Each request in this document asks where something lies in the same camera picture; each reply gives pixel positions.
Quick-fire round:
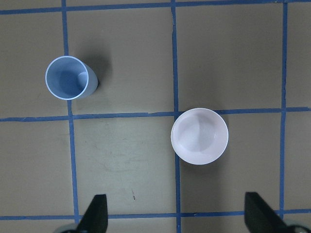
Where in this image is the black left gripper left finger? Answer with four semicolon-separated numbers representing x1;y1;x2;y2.
75;194;108;233

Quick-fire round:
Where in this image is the pink plastic bowl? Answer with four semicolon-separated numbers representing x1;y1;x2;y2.
171;108;229;165

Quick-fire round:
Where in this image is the light blue plastic cup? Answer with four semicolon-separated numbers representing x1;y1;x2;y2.
45;56;98;100

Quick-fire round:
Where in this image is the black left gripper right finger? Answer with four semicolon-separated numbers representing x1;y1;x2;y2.
244;192;287;233

